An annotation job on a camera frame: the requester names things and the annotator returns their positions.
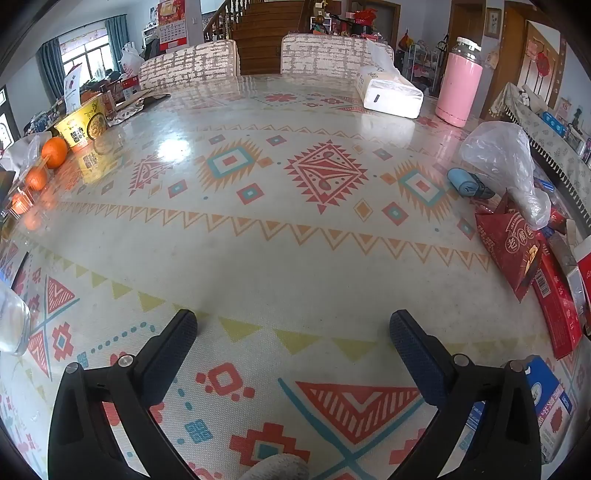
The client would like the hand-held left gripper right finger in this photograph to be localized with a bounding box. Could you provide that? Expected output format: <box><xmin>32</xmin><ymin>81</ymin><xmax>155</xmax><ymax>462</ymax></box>
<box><xmin>389</xmin><ymin>310</ymin><xmax>542</xmax><ymax>480</ymax></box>

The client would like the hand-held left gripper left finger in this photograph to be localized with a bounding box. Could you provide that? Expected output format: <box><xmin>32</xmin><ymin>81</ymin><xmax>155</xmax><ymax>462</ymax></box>
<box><xmin>47</xmin><ymin>309</ymin><xmax>199</xmax><ymax>480</ymax></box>

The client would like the red paper bag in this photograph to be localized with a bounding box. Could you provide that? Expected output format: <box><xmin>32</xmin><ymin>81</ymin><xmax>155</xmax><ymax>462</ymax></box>
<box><xmin>475</xmin><ymin>189</ymin><xmax>568</xmax><ymax>303</ymax></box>

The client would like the blue and white carton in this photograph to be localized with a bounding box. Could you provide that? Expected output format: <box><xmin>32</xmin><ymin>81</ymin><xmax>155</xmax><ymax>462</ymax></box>
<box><xmin>526</xmin><ymin>355</ymin><xmax>573</xmax><ymax>464</ymax></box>

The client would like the long red box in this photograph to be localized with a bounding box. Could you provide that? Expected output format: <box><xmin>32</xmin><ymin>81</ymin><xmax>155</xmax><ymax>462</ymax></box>
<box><xmin>531</xmin><ymin>249</ymin><xmax>583</xmax><ymax>361</ymax></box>

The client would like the clear plastic bag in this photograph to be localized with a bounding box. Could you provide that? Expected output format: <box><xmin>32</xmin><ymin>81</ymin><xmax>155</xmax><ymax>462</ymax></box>
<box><xmin>459</xmin><ymin>121</ymin><xmax>552</xmax><ymax>232</ymax></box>

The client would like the grey cloth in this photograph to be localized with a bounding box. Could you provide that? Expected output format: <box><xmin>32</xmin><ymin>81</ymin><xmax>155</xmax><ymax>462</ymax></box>
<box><xmin>245</xmin><ymin>455</ymin><xmax>309</xmax><ymax>480</ymax></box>

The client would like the clear glass jar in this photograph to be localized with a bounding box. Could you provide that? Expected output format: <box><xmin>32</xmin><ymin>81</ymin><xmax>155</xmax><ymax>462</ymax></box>
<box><xmin>0</xmin><ymin>281</ymin><xmax>32</xmax><ymax>356</ymax></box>

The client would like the light blue pouch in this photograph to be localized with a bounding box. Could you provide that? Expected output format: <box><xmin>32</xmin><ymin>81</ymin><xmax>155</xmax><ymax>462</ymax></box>
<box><xmin>446</xmin><ymin>168</ymin><xmax>497</xmax><ymax>201</ymax></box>

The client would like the yellow instant noodle bowl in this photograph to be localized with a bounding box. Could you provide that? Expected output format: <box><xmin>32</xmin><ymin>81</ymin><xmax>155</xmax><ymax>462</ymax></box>
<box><xmin>54</xmin><ymin>93</ymin><xmax>109</xmax><ymax>149</ymax></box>

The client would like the brown cardboard piece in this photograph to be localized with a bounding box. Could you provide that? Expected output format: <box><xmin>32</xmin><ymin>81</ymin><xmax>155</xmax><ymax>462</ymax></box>
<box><xmin>111</xmin><ymin>90</ymin><xmax>171</xmax><ymax>123</ymax></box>

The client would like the thin plastic fruit bag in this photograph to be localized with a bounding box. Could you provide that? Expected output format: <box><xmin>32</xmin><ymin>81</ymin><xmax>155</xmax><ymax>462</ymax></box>
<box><xmin>0</xmin><ymin>131</ymin><xmax>54</xmax><ymax>185</ymax></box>

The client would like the sideboard with patterned runner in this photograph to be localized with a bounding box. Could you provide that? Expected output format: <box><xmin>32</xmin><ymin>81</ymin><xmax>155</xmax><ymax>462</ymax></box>
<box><xmin>489</xmin><ymin>83</ymin><xmax>591</xmax><ymax>222</ymax></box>

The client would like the white tissue pack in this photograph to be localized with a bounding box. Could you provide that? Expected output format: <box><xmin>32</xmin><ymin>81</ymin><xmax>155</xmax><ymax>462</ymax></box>
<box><xmin>355</xmin><ymin>39</ymin><xmax>424</xmax><ymax>118</ymax></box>

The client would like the pink thermos bottle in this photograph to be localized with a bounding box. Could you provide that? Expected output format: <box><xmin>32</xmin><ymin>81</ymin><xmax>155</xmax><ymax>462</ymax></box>
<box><xmin>436</xmin><ymin>37</ymin><xmax>484</xmax><ymax>128</ymax></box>

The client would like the white standing paper card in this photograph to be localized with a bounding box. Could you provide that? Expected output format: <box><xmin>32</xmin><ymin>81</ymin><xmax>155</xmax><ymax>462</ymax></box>
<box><xmin>62</xmin><ymin>62</ymin><xmax>84</xmax><ymax>114</ymax></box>

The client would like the patterned fabric chair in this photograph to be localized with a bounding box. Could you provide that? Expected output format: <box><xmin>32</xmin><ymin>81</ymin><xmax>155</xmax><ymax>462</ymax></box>
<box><xmin>281</xmin><ymin>33</ymin><xmax>395</xmax><ymax>77</ymax></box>
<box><xmin>139</xmin><ymin>39</ymin><xmax>240</xmax><ymax>90</ymax></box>

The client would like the white plastic shopping bag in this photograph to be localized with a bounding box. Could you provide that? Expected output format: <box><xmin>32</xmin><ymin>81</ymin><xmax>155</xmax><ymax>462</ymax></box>
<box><xmin>120</xmin><ymin>42</ymin><xmax>145</xmax><ymax>77</ymax></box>

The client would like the blue window curtain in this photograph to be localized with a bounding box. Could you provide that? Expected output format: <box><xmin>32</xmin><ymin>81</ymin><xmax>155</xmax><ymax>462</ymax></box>
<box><xmin>105</xmin><ymin>16</ymin><xmax>130</xmax><ymax>49</ymax></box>
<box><xmin>37</xmin><ymin>39</ymin><xmax>70</xmax><ymax>100</ymax></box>

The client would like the wooden staircase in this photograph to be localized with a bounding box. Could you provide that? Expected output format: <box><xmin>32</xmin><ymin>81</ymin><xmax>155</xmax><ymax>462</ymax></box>
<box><xmin>203</xmin><ymin>0</ymin><xmax>315</xmax><ymax>75</ymax></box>

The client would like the cluttered side table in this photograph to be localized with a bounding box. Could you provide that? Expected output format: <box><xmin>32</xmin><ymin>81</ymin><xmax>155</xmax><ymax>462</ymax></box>
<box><xmin>309</xmin><ymin>0</ymin><xmax>398</xmax><ymax>38</ymax></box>

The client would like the wire storage rack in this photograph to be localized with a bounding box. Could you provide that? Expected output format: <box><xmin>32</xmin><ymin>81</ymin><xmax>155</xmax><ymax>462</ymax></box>
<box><xmin>402</xmin><ymin>39</ymin><xmax>444</xmax><ymax>95</ymax></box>

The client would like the red wall calendar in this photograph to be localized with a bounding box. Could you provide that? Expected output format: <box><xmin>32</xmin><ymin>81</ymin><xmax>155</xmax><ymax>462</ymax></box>
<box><xmin>157</xmin><ymin>0</ymin><xmax>190</xmax><ymax>47</ymax></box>

